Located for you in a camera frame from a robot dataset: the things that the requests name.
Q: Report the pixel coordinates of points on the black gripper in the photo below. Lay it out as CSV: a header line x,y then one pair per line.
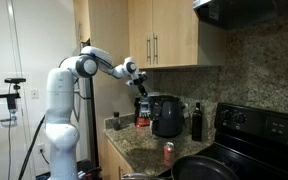
x,y
137,78

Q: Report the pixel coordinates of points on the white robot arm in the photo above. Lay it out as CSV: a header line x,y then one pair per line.
x,y
61,133

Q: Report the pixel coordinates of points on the small dark spice bottle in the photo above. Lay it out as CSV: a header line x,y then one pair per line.
x,y
116,121

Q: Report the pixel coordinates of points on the dark glass bottle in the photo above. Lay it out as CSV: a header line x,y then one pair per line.
x,y
197,123

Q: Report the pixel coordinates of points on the red black box appliance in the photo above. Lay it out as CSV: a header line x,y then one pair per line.
x,y
142,109

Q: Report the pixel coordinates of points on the stainless refrigerator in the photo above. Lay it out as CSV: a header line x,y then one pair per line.
x,y
84,113

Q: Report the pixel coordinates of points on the wooden upper cabinet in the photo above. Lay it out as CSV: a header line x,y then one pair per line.
x,y
157,33

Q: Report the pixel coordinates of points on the wooden cabinet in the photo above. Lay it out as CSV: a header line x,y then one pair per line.
x,y
115,165
157,33

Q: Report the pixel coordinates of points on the red soda can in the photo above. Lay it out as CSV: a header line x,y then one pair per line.
x,y
168,151

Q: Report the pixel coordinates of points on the wooden lower cabinet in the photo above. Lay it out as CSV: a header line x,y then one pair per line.
x,y
115,165

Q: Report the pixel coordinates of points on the black frying pan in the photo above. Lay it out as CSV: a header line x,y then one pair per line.
x,y
194,167

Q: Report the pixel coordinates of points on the black range hood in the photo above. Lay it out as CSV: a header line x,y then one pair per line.
x,y
230,14

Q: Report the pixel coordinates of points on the black stove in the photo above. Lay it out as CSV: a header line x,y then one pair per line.
x,y
252,142

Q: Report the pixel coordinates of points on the black camera on stand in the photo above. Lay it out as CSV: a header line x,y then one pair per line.
x,y
11,98

